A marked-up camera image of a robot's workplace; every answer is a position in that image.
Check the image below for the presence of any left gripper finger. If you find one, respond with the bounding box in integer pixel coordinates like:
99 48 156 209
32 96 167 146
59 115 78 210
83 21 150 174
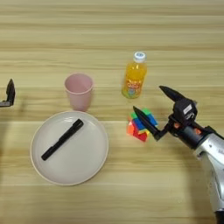
5 78 17 107

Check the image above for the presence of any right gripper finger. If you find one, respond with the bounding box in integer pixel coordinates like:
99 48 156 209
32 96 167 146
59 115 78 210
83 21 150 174
158 85 187 103
132 105 162 142

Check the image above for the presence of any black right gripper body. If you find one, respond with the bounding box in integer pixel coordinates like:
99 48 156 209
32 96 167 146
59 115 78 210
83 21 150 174
156 116 207 151

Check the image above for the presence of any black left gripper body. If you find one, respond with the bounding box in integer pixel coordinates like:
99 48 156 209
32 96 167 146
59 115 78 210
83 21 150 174
0 100 12 109

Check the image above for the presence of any black marker pen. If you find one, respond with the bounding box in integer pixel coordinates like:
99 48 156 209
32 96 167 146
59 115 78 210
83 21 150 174
40 118 85 162

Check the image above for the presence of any pink plastic cup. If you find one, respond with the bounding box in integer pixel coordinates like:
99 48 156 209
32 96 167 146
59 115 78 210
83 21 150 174
64 73 95 113

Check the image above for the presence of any pale pink round plate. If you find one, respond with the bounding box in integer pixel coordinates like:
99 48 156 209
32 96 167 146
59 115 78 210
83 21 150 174
30 110 109 186

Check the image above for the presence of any multicoloured twisted puzzle cube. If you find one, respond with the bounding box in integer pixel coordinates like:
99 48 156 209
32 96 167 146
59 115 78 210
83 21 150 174
126 108 159 144

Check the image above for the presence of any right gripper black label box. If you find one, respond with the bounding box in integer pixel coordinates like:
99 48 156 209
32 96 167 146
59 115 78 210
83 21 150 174
171 98 199 121

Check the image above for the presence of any orange juice bottle white cap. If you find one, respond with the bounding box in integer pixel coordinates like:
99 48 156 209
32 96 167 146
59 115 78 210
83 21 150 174
121 51 148 100

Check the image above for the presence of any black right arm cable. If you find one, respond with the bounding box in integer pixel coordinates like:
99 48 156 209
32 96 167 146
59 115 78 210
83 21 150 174
204 125 224 141

